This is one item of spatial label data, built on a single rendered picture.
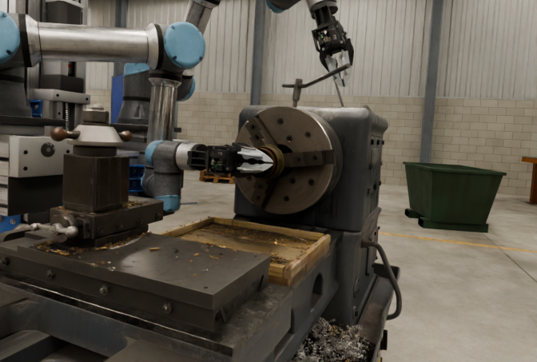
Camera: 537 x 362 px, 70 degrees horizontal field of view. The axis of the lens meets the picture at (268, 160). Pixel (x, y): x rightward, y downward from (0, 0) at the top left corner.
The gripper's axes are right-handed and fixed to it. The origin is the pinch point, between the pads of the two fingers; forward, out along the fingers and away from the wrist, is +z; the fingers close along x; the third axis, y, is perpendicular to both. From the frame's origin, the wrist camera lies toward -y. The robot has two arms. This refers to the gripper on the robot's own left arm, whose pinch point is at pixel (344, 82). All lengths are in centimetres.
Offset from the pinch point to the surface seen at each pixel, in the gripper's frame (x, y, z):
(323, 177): -12.0, -1.0, 23.0
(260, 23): -350, -925, -443
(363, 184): -5.1, -18.5, 28.2
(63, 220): -32, 63, 20
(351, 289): -17, -18, 60
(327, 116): -10.6, -17.3, 4.8
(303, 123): -13.8, -1.0, 7.2
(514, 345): 31, -158, 147
